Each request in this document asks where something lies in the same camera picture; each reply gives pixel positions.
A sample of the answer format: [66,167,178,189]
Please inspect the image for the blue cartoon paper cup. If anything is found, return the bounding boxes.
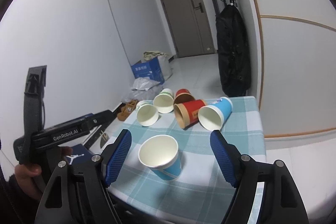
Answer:
[198,97,233,131]
[138,135,182,181]

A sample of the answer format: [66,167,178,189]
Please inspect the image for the green white paper cup left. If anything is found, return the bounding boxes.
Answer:
[136,101,159,127]

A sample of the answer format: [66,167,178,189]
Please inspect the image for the green white paper cup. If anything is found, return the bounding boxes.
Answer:
[153,88,174,114]
[136,101,159,127]

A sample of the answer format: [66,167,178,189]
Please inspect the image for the red paper cup front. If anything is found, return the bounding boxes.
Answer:
[174,100,207,129]

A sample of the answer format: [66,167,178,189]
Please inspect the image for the red paper cup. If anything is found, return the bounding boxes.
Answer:
[174,89,195,104]
[174,100,207,129]

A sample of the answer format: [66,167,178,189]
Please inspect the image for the green white paper cup right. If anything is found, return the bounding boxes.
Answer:
[153,88,174,114]

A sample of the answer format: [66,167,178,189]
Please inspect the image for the red paper cup rear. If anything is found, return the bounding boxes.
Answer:
[174,89,195,104]

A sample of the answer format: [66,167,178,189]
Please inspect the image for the left hand of person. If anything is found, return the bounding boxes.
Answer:
[14,146,73,201]

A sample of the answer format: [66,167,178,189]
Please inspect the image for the tan suede shoes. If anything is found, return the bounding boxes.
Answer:
[117,100,138,122]

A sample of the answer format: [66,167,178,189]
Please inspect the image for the navy Jordan shoe box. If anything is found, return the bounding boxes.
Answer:
[61,144,92,165]

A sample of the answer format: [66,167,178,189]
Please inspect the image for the teal plaid tablecloth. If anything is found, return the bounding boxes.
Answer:
[106,96,266,223]

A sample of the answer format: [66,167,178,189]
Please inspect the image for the grey plastic mailer bags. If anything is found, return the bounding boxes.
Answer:
[122,77,163,103]

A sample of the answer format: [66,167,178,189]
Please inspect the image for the blue cardboard box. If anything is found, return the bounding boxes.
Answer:
[131,57,165,84]

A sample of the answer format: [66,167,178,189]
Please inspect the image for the white sack with beige cloth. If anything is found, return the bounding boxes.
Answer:
[143,51,173,80]

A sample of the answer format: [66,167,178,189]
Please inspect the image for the black jacket hanging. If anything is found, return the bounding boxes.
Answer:
[216,5,252,97]

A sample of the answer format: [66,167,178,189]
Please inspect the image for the grey brown door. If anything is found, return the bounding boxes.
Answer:
[161,0,215,57]

